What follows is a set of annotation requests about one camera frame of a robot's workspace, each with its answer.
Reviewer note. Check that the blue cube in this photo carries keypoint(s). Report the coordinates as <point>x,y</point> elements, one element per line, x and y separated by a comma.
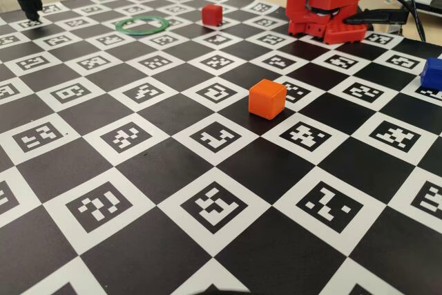
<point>433,74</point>

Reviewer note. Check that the black clamp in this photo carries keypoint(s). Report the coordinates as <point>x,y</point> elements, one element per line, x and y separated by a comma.
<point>380,17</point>

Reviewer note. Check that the orange cube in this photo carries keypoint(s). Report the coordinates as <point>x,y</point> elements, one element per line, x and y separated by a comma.
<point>266,99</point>

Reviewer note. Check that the black white marker mat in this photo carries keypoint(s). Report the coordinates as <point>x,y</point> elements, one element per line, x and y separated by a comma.
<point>155,170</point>

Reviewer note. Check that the red cube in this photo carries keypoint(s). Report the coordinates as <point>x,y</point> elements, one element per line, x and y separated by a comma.
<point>211,15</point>

